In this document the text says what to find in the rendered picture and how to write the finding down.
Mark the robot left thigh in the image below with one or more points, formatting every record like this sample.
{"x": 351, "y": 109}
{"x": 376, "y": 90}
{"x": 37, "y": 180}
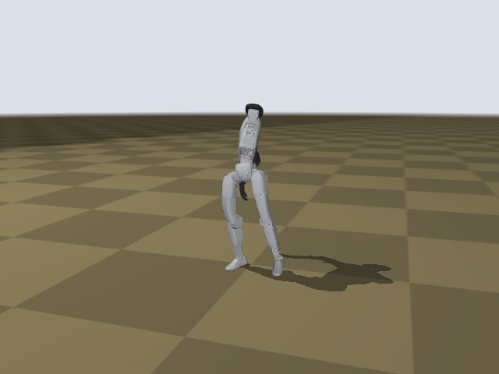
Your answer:
{"x": 258, "y": 180}

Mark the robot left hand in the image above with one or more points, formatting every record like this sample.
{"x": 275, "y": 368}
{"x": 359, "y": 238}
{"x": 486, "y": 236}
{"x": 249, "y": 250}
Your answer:
{"x": 256, "y": 159}

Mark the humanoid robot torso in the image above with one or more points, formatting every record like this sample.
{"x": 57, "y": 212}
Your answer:
{"x": 248, "y": 139}

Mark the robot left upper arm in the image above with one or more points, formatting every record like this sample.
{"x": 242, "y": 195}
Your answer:
{"x": 253, "y": 115}

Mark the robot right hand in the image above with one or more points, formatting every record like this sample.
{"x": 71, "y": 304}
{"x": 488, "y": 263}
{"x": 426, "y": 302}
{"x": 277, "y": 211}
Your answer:
{"x": 241, "y": 189}

